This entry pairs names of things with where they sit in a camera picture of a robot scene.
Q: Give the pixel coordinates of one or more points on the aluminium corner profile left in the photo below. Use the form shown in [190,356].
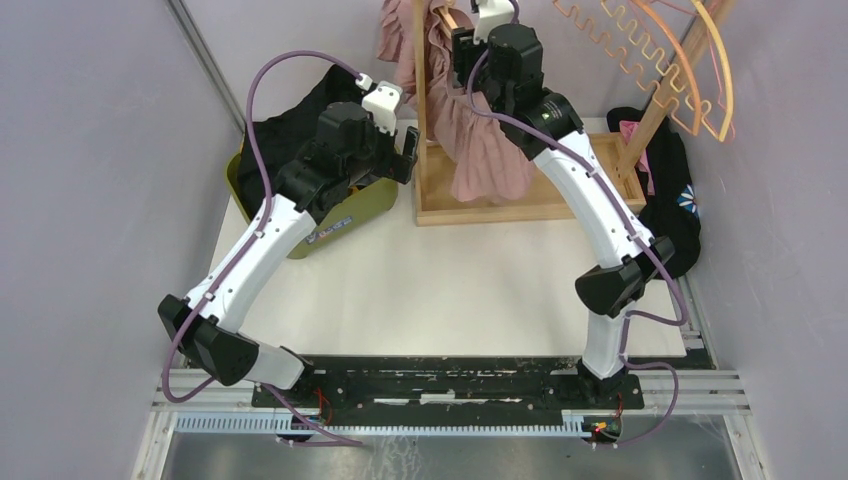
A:
[191,32]

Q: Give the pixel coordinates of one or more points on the black skirt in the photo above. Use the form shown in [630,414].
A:
[281,137]

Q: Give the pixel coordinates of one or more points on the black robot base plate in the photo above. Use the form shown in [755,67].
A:
[398,392]

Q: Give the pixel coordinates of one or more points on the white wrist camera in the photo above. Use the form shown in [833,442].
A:
[382,101]
[491,14]

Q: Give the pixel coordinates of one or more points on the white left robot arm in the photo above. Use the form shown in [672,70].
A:
[205,324]

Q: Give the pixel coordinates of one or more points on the small pink cloth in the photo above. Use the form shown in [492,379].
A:
[628,129]

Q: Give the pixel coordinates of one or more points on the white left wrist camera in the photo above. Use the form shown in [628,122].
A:
[382,101]

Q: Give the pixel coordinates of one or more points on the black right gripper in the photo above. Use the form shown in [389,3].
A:
[463,54]

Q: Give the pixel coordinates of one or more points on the olive green plastic basket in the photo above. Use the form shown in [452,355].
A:
[363,204]

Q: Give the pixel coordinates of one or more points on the cream hanger of yellow skirt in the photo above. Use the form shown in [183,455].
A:
[661,66]

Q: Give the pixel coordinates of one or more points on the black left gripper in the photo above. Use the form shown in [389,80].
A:
[395,164]

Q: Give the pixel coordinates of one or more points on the aluminium corner profile right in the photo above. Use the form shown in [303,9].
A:
[696,26]

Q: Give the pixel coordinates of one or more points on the pink pleated skirt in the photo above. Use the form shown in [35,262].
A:
[487,163]

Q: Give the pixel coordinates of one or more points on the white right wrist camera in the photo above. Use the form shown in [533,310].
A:
[491,14]

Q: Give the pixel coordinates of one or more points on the black cloth on table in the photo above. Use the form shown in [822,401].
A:
[671,209]

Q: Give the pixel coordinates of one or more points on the aluminium corner profile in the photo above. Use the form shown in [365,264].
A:
[696,26]
[191,32]

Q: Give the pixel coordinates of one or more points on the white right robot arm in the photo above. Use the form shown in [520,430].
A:
[507,68]

